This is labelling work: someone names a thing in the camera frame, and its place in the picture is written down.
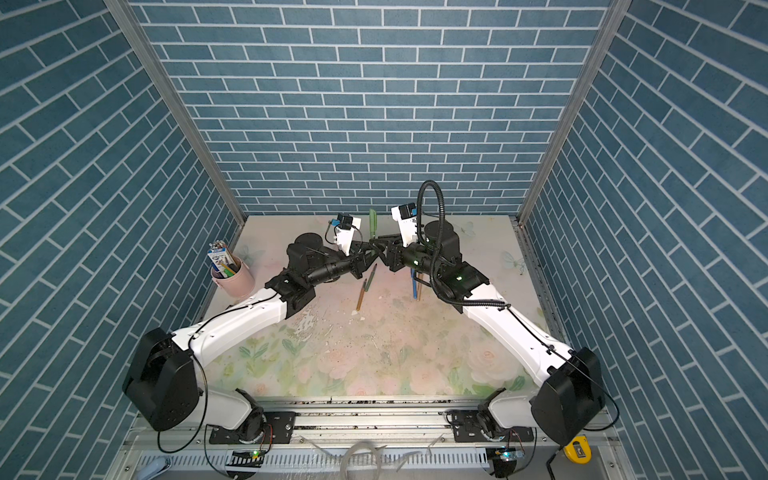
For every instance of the light green pen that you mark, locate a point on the light green pen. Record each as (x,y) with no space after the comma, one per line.
(373,223)

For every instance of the yellow tape measure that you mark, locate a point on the yellow tape measure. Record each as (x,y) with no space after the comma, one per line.
(578,451)

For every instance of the pink pen holder cup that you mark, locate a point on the pink pen holder cup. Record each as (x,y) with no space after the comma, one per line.
(240,284)

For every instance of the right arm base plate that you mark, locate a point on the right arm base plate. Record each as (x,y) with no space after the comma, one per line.
(472,426)

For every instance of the aluminium rail frame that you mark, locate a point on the aluminium rail frame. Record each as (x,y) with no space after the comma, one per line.
(310,436)

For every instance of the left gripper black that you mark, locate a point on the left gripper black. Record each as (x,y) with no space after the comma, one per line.
(355,265)

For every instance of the dark green pen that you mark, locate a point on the dark green pen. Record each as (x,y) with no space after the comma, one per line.
(370,278)

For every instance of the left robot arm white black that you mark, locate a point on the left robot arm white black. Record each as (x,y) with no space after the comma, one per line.
(167,380)

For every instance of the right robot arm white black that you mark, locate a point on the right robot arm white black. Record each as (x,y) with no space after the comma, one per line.
(570,389)

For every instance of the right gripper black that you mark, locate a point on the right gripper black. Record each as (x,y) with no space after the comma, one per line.
(395,259)

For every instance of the brown pen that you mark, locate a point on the brown pen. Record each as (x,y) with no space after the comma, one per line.
(419,286)
(361,296)

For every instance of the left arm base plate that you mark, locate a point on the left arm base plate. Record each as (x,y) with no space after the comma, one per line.
(269,427)

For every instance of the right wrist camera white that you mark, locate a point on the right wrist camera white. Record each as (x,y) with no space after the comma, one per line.
(406,217)

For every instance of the box in pen cup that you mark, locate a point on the box in pen cup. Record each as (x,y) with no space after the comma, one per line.
(222,260)

